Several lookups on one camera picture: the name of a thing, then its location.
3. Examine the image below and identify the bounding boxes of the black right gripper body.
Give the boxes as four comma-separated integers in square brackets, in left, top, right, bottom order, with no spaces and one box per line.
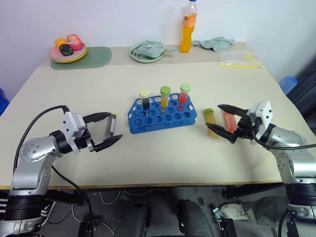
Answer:
[236,114,261,143]

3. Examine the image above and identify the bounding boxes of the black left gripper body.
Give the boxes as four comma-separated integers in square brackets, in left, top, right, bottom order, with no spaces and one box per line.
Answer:
[73,123,99,154]

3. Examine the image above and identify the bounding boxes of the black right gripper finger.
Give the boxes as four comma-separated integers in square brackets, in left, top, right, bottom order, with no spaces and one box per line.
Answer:
[217,104,249,117]
[205,122,238,145]

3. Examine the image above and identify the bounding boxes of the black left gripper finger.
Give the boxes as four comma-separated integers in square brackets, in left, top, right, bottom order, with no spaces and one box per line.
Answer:
[82,112,113,124]
[94,134,123,153]

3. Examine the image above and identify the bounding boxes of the green-capped red liquid tube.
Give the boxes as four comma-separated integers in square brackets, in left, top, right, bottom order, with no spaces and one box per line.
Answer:
[178,83,192,112]
[222,111,239,134]

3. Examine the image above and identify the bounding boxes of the clear tube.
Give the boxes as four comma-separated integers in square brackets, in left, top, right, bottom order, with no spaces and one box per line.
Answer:
[104,112,119,139]

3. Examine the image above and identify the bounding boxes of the green-capped yellow liquid tube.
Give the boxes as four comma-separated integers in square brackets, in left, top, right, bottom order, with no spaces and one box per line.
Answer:
[159,85,171,113]
[203,108,221,139]

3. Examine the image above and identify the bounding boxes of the cream-capped dark liquid tube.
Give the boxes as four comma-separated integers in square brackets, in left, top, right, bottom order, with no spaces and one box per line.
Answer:
[139,89,152,111]

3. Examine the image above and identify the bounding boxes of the blue plastic test tube rack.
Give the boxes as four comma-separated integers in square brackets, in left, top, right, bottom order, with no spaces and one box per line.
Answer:
[127,93,198,135]

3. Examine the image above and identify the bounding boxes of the clear zip bag yellow strip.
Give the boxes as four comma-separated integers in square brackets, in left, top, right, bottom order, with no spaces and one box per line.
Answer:
[219,60,266,69]
[217,51,259,63]

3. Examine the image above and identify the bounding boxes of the yellow plate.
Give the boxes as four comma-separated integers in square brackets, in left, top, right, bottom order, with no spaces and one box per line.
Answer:
[52,50,88,64]

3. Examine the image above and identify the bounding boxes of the green placemat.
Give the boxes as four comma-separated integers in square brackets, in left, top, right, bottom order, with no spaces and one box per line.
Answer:
[50,46,113,71]

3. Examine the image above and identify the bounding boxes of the pale green stacked plate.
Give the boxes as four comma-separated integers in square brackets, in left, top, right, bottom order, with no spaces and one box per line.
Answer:
[50,48,88,62]

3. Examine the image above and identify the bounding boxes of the mint green crumpled cloth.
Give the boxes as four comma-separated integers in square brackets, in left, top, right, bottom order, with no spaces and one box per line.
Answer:
[192,36,239,53]

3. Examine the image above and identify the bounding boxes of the dark textured chair back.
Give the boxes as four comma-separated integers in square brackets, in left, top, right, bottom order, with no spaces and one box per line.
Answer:
[287,58,316,122]

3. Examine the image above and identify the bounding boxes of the mint green plate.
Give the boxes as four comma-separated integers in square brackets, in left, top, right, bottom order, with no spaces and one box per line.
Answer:
[129,41,165,63]

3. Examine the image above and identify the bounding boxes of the dark purple toy mangosteen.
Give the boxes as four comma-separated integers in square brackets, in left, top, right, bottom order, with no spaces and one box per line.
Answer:
[59,43,74,56]

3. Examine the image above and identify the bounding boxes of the stacked plates with toy food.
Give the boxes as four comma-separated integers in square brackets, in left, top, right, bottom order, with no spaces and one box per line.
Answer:
[48,42,88,60]

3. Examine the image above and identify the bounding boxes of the pink toy peach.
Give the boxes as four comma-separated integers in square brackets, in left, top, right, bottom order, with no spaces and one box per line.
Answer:
[66,34,83,51]

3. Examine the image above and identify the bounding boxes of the dark rounded shape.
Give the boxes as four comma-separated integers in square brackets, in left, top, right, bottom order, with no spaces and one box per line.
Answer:
[177,198,216,237]
[118,201,152,237]

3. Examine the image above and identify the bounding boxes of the orange toy fruit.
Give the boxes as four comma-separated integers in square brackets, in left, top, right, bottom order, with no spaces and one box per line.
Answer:
[54,38,68,51]

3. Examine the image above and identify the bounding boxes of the orange soda plastic bottle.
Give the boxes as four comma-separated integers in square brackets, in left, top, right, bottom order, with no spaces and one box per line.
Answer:
[179,0,198,54]

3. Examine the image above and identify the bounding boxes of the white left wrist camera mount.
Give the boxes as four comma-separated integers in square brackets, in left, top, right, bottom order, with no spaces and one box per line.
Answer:
[61,111,87,152]

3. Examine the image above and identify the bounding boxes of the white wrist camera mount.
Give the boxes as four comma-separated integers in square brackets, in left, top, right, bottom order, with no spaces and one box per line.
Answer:
[248,100,273,139]
[61,111,87,152]

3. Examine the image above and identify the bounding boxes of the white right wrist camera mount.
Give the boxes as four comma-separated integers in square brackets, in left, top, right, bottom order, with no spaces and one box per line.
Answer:
[248,100,273,139]

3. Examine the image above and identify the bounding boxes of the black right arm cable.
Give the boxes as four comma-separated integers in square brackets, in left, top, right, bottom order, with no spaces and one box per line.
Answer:
[251,137,316,151]

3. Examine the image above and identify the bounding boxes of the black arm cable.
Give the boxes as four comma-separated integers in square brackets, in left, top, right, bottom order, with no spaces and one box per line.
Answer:
[251,137,316,151]
[13,105,94,220]

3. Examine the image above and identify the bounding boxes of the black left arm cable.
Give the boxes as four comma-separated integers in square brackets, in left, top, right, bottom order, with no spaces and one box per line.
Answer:
[13,105,94,220]

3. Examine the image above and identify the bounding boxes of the black table frame bar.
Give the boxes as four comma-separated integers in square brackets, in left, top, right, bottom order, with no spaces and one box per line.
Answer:
[45,189,85,206]
[225,184,287,200]

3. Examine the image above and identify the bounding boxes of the white floor cable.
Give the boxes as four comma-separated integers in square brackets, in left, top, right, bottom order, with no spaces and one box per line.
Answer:
[71,189,122,223]

